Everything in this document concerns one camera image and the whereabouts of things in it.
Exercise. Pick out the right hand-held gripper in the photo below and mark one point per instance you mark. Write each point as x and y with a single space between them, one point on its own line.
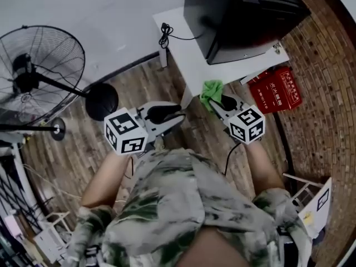
246 124

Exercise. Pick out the green cloth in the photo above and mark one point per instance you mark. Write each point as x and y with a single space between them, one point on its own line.
212 91

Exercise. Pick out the person's right forearm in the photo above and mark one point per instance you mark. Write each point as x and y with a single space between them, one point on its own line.
262 168

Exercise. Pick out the camouflage shirt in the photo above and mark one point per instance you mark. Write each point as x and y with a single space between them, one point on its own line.
172 199

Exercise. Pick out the person's left forearm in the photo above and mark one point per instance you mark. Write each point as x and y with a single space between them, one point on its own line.
105 177

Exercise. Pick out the white metal frame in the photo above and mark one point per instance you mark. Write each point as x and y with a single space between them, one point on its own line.
303 189

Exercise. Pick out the black pole stand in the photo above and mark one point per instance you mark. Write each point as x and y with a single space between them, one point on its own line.
57 129

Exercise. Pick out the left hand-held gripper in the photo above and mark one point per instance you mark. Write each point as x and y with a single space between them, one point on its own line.
125 132

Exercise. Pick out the white table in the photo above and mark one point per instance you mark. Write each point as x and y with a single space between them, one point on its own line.
192 65

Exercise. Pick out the red fire extinguisher box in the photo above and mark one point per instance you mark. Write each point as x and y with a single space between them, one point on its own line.
275 92

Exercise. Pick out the white board with blue rectangle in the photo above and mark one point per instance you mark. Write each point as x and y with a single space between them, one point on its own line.
317 210

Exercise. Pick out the black standing fan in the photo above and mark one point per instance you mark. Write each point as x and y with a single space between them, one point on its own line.
41 74

